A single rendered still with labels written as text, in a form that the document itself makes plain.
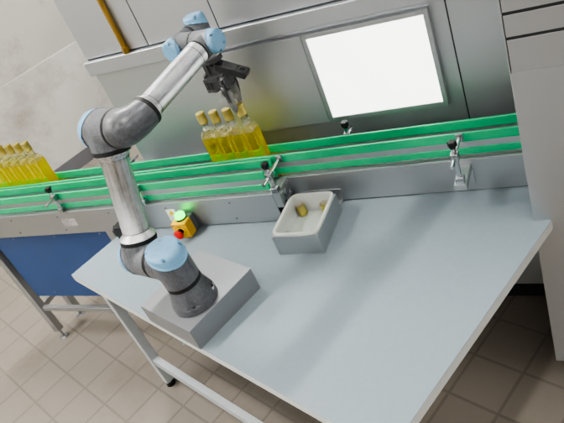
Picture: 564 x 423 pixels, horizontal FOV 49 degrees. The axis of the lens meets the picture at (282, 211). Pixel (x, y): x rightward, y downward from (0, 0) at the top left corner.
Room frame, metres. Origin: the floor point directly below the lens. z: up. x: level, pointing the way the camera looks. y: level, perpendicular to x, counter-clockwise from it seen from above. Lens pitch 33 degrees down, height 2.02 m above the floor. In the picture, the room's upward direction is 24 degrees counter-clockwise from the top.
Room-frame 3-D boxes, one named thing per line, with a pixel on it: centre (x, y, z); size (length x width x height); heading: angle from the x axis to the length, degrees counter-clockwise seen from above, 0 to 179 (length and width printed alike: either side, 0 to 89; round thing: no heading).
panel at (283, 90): (2.05, -0.29, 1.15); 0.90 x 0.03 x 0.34; 56
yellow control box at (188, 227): (2.10, 0.37, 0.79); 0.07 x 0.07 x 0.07; 56
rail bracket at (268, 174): (1.91, -0.02, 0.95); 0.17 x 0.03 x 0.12; 146
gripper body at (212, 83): (2.09, 0.01, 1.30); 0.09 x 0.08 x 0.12; 56
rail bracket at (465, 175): (1.56, -0.56, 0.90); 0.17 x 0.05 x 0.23; 146
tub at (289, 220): (1.77, -0.06, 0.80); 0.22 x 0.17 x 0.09; 146
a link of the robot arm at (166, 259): (1.58, 0.37, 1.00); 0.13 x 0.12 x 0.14; 41
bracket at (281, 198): (1.93, -0.03, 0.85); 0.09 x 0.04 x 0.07; 146
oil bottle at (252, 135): (2.07, -0.01, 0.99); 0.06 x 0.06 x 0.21; 55
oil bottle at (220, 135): (2.13, 0.08, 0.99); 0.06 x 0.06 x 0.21; 57
